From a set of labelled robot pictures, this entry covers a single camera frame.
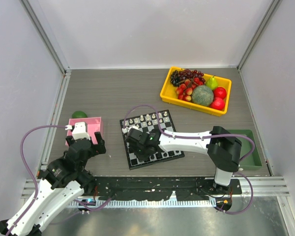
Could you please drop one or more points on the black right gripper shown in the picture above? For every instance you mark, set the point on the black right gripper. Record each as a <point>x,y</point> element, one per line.
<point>141,157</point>

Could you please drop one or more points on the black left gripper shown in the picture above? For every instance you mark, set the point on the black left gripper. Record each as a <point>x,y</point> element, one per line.
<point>101,148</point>

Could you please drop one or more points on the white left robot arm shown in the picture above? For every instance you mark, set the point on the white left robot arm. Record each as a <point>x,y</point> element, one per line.
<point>62,182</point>

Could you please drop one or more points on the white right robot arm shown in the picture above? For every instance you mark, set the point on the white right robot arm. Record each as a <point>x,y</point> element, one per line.
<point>222,147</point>

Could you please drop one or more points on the black white chess board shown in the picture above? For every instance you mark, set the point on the black white chess board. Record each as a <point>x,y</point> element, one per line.
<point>146,123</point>

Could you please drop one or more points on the green lime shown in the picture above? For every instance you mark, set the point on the green lime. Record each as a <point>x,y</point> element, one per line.
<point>79,114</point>

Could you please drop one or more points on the yellow plastic fruit tray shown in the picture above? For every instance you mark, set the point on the yellow plastic fruit tray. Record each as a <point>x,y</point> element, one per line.
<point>181,95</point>

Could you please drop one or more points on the dark grape bunch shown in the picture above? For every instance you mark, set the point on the dark grape bunch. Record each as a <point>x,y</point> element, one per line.
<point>187,76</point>

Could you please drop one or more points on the green netted melon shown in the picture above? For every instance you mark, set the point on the green netted melon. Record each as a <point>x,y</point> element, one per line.
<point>202,95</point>

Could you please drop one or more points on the red apple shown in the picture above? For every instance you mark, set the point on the red apple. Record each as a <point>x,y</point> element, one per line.
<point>217,104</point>
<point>220,92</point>

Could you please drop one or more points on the green pear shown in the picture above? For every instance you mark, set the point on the green pear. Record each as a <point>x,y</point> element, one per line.
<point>212,83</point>

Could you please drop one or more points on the green plastic tray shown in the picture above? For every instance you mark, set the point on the green plastic tray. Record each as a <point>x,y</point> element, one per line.
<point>253,161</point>

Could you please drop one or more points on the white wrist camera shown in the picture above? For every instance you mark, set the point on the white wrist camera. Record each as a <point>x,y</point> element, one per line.
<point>78,131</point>

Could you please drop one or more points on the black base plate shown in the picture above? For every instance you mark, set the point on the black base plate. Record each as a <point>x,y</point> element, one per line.
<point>159,188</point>

